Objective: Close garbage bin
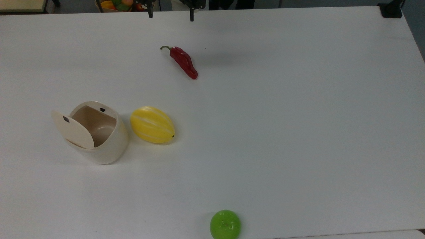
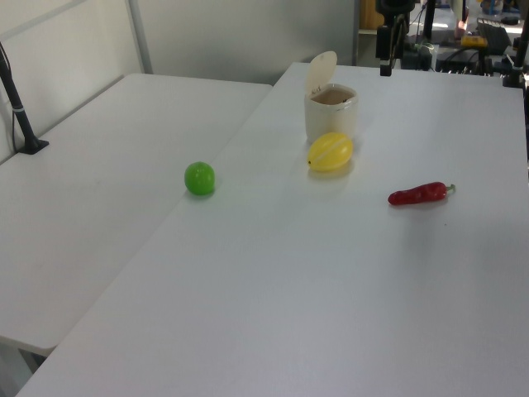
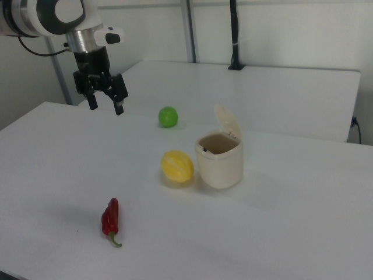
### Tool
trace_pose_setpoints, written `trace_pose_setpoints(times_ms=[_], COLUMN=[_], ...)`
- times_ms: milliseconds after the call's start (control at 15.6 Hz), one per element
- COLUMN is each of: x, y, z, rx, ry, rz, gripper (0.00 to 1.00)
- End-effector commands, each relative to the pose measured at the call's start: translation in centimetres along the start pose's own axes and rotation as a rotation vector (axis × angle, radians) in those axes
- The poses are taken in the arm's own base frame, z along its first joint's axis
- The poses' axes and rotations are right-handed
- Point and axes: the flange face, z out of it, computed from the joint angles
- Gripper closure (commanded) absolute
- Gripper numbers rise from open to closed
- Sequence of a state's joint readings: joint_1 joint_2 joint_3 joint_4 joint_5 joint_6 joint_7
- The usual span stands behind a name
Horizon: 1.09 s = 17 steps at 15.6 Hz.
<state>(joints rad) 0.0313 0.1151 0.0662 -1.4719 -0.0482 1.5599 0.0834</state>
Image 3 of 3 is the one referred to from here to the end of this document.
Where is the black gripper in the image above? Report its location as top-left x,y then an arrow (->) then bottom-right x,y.
72,46 -> 129,116

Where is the white cylindrical cup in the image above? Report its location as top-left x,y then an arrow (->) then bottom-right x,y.
194,104 -> 244,190

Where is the green toy lime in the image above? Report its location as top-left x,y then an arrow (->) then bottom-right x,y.
158,106 -> 179,129

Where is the yellow toy melon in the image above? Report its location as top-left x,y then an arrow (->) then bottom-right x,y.
161,149 -> 195,184

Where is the red toy chili pepper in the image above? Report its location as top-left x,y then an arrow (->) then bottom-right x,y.
101,197 -> 123,249

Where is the black pole with base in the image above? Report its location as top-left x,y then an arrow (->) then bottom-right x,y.
227,0 -> 245,71

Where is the grey metal frame post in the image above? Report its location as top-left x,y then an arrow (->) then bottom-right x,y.
182,0 -> 198,64
45,37 -> 73,106

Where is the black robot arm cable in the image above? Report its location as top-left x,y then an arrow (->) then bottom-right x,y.
17,34 -> 71,57

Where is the black wall cable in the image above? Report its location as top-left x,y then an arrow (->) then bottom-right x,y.
350,115 -> 363,144

